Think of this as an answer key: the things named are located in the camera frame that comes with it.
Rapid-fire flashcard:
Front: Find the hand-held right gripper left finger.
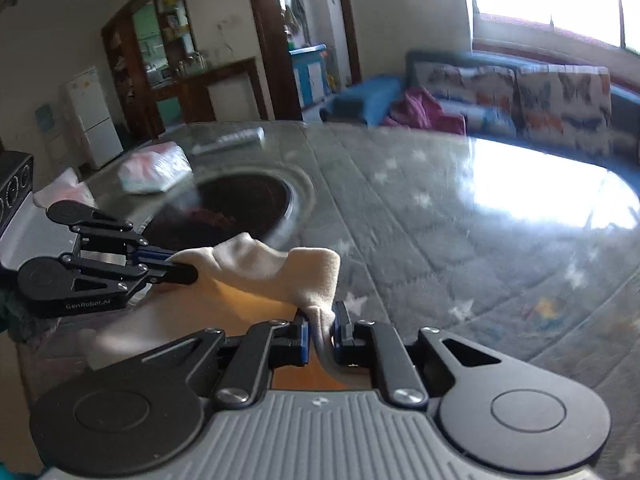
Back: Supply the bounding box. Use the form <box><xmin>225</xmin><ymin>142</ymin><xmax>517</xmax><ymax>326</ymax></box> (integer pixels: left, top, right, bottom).
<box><xmin>142</xmin><ymin>310</ymin><xmax>311</xmax><ymax>408</ymax></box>

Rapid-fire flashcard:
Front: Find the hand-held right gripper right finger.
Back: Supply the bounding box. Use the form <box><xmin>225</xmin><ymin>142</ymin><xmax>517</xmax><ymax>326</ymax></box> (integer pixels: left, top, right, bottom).
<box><xmin>331</xmin><ymin>301</ymin><xmax>503</xmax><ymax>408</ymax></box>

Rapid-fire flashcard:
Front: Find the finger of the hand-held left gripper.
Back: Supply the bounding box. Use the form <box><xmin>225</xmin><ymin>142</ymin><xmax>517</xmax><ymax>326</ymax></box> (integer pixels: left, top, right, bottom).
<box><xmin>60</xmin><ymin>257</ymin><xmax>199</xmax><ymax>291</ymax></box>
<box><xmin>75</xmin><ymin>222</ymin><xmax>173</xmax><ymax>261</ymax></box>

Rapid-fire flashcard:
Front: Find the cream shirt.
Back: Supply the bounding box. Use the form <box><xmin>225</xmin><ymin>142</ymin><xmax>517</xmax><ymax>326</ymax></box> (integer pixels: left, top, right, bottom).
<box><xmin>80</xmin><ymin>232</ymin><xmax>373</xmax><ymax>391</ymax></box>

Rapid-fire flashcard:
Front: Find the white tissue pack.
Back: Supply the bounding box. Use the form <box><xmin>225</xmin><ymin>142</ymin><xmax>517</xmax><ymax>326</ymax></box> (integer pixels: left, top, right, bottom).
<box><xmin>118</xmin><ymin>141</ymin><xmax>193</xmax><ymax>195</ymax></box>

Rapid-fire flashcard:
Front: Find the pink white soft pack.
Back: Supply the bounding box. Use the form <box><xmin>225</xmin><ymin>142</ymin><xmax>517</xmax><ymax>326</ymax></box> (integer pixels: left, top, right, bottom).
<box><xmin>32</xmin><ymin>167</ymin><xmax>96</xmax><ymax>209</ymax></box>

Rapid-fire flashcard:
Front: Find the round black cooktop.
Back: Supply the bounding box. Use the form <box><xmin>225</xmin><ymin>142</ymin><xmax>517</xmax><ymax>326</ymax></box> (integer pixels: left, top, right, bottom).
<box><xmin>142</xmin><ymin>170</ymin><xmax>313</xmax><ymax>256</ymax></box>

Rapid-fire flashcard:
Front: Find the black appliance with knobs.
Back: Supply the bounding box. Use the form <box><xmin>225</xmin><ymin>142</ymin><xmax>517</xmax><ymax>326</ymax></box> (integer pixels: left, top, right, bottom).
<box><xmin>0</xmin><ymin>152</ymin><xmax>35</xmax><ymax>233</ymax></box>

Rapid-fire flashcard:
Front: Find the white refrigerator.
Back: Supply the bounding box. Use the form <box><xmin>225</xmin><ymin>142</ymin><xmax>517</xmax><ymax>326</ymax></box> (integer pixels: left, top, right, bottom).
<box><xmin>65</xmin><ymin>66</ymin><xmax>125</xmax><ymax>170</ymax></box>

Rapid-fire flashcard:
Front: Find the grey remote control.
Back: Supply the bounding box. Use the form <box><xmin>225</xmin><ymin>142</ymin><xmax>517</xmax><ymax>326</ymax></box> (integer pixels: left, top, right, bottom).
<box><xmin>191</xmin><ymin>127</ymin><xmax>265</xmax><ymax>156</ymax></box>

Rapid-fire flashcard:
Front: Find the dark wooden shelf cabinet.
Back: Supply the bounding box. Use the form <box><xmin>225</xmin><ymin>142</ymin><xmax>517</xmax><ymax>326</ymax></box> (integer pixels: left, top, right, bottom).
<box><xmin>101</xmin><ymin>0</ymin><xmax>211</xmax><ymax>136</ymax></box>

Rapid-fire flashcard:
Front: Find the blue cabinet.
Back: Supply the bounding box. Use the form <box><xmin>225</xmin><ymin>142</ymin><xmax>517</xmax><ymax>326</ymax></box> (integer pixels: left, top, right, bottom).
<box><xmin>289</xmin><ymin>45</ymin><xmax>333</xmax><ymax>108</ymax></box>

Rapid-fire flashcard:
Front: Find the blue sofa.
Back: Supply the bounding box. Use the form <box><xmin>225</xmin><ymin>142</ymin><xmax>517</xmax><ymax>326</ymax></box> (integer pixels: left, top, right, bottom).
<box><xmin>320</xmin><ymin>49</ymin><xmax>640</xmax><ymax>171</ymax></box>

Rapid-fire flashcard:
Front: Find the pink cloth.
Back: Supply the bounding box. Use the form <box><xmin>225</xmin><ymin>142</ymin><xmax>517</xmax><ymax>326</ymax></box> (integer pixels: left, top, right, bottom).
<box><xmin>382</xmin><ymin>86</ymin><xmax>467</xmax><ymax>135</ymax></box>

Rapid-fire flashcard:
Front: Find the long butterfly print cushion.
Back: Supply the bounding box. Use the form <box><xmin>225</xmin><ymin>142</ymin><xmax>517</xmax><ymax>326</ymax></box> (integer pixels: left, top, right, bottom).
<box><xmin>415</xmin><ymin>61</ymin><xmax>517</xmax><ymax>136</ymax></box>

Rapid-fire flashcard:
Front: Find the large butterfly print cushion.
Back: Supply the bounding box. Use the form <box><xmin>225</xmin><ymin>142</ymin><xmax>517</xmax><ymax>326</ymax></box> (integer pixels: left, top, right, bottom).
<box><xmin>516</xmin><ymin>66</ymin><xmax>613</xmax><ymax>156</ymax></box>

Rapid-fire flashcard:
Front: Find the dark wooden door frame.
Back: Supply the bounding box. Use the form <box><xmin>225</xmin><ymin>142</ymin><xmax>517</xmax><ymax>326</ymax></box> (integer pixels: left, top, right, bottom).
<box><xmin>243</xmin><ymin>0</ymin><xmax>362</xmax><ymax>122</ymax></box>

